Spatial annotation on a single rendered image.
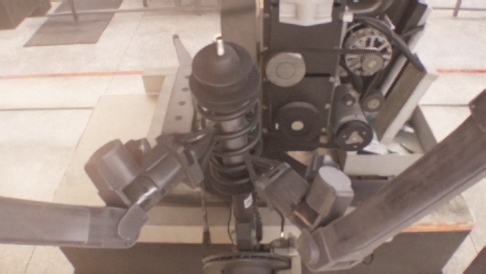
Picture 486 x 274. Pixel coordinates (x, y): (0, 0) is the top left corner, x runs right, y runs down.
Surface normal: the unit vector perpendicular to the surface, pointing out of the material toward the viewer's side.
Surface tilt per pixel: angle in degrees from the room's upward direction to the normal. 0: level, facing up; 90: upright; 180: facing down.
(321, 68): 90
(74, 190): 0
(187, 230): 90
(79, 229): 52
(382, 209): 68
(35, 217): 59
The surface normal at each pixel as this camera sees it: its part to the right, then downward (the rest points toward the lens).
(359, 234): -0.88, -0.09
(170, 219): -0.03, -0.72
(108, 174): 0.82, -0.19
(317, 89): -0.02, 0.69
